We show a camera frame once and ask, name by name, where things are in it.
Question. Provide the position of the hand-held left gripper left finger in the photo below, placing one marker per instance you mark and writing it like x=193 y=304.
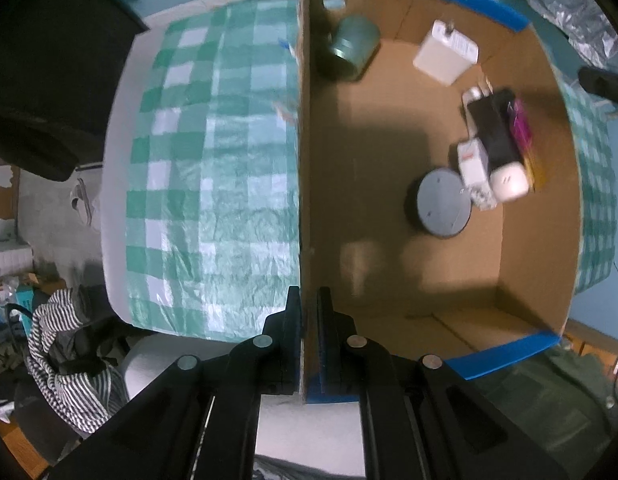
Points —
x=291 y=330

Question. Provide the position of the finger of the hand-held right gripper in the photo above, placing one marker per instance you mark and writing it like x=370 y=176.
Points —
x=606 y=85

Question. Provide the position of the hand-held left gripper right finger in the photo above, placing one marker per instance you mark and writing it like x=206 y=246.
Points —
x=326 y=340

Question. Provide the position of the purple gold lighter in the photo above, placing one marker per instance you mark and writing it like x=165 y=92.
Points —
x=523 y=127

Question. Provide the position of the small black box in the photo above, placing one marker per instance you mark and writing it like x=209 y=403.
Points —
x=496 y=130

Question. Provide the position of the white earbuds case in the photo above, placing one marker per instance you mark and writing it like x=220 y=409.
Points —
x=510 y=183

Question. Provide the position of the white octagonal device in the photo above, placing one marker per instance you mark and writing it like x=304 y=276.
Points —
x=473 y=162

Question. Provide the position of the white charger block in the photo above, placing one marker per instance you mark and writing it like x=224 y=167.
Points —
x=446 y=55

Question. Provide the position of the round black puck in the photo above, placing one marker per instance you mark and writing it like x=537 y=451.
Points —
x=441 y=202

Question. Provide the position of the blue-rimmed cardboard box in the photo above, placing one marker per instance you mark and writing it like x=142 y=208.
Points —
x=379 y=160

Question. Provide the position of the teal round tin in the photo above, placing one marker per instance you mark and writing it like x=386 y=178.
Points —
x=354 y=47

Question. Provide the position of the silver foil curtain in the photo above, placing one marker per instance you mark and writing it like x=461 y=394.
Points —
x=574 y=5

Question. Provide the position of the green checked tablecloth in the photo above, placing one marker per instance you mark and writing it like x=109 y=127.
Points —
x=214 y=185

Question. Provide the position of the person's green pants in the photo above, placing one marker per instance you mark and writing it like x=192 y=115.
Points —
x=539 y=400

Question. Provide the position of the striped cloth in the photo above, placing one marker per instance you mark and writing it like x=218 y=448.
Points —
x=64 y=360

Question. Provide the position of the white sandals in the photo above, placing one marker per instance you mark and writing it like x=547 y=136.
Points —
x=84 y=202

